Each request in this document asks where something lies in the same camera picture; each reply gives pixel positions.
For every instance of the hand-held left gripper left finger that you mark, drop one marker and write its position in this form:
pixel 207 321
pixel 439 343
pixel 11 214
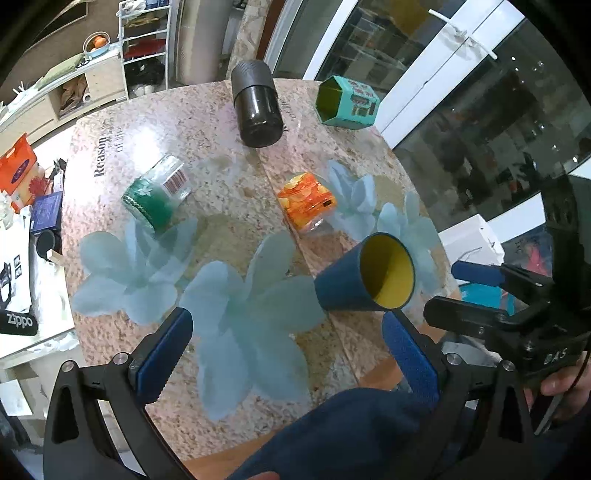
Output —
pixel 162 353

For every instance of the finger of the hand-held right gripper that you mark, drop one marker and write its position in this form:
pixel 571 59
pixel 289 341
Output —
pixel 478 273
pixel 461 316

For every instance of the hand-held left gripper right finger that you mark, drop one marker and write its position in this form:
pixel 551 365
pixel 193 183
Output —
pixel 411 357

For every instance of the blue cone cup yellow inside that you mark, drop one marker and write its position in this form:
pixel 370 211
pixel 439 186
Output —
pixel 364 279

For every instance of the green clear glass cup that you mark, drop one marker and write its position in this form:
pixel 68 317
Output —
pixel 157 194

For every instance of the orange printed glass cup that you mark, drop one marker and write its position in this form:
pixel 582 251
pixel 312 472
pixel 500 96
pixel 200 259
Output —
pixel 307 199

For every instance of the teal hexagonal printed cup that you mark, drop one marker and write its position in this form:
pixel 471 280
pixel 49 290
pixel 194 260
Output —
pixel 347 102

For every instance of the black cylindrical cup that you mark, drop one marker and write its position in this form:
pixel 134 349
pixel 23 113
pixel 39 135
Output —
pixel 256 108

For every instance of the person's right hand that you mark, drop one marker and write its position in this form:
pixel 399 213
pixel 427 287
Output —
pixel 561 383

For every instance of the person's dark blue trouser leg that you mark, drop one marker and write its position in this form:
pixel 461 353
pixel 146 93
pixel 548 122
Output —
pixel 351 434

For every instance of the black zippo box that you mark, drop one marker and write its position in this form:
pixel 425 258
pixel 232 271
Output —
pixel 14 309

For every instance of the small black mug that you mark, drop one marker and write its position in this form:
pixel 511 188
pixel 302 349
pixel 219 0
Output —
pixel 47 243

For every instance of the dark blue box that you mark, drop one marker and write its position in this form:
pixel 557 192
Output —
pixel 46 211

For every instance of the orange and white packet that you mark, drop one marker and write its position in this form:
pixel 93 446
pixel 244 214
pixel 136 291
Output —
pixel 16 173

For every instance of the white shelf unit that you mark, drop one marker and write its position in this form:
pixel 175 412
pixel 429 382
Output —
pixel 60 99

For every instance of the green cloth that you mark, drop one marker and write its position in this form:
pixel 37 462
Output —
pixel 62 69

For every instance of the grey rolled mat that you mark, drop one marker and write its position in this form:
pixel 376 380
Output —
pixel 203 41

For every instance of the bowl of oranges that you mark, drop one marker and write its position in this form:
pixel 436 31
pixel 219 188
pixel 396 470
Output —
pixel 96 45

